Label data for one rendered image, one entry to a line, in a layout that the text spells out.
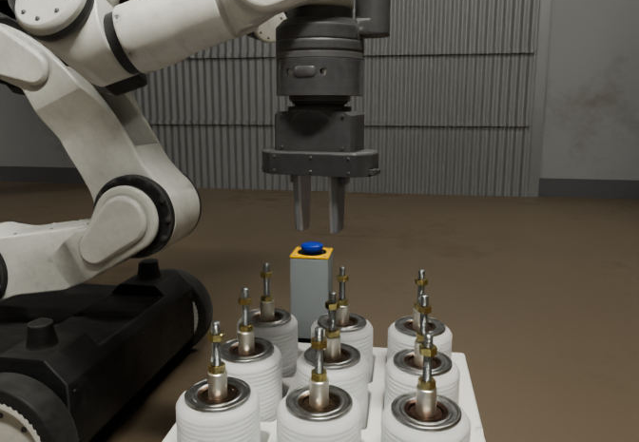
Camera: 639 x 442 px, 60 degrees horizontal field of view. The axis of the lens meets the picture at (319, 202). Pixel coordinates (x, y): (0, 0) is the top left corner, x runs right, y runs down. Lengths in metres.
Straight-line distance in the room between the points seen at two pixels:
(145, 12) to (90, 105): 0.43
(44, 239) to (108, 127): 0.24
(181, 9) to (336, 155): 0.20
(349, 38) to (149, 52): 0.20
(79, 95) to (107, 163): 0.12
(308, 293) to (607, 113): 3.11
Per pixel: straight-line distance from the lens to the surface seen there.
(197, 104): 4.00
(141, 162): 0.97
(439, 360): 0.76
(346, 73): 0.54
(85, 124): 1.01
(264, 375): 0.76
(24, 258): 1.13
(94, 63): 0.61
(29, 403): 0.90
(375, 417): 0.77
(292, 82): 0.54
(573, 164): 3.87
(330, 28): 0.53
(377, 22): 0.56
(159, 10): 0.58
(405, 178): 3.72
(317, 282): 1.00
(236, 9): 0.55
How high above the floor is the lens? 0.58
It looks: 10 degrees down
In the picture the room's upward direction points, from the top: straight up
